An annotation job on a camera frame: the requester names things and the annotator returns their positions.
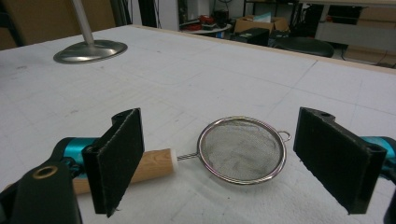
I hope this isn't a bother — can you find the black box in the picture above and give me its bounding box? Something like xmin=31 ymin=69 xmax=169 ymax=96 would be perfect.
xmin=231 ymin=27 xmax=271 ymax=47

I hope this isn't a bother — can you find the brown board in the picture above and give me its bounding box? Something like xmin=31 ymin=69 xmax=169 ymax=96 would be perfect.
xmin=0 ymin=0 xmax=117 ymax=51

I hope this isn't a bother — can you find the red tool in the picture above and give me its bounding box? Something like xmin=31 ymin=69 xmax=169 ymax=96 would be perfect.
xmin=198 ymin=14 xmax=216 ymax=26

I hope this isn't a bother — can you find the metal mesh strainer wooden handle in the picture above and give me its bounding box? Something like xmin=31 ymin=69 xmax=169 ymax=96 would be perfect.
xmin=3 ymin=116 xmax=292 ymax=196

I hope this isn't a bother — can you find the black round chair seat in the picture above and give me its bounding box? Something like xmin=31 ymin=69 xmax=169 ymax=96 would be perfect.
xmin=274 ymin=36 xmax=335 ymax=59

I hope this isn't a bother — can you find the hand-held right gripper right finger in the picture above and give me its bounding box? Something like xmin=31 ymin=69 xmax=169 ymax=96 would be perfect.
xmin=292 ymin=106 xmax=388 ymax=216

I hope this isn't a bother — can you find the silver metal stand base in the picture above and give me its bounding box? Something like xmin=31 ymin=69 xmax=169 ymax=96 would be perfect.
xmin=52 ymin=0 xmax=129 ymax=65

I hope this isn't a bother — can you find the cardboard box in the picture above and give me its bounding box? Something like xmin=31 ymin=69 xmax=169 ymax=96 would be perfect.
xmin=233 ymin=13 xmax=290 ymax=35

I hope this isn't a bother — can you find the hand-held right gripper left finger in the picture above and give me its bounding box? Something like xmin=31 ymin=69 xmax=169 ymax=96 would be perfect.
xmin=81 ymin=107 xmax=146 ymax=218

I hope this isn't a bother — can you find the white shelf unit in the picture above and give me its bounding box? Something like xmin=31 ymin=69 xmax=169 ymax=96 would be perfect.
xmin=314 ymin=0 xmax=396 ymax=54

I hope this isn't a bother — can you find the round white table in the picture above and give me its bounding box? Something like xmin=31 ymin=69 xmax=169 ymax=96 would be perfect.
xmin=180 ymin=22 xmax=233 ymax=35

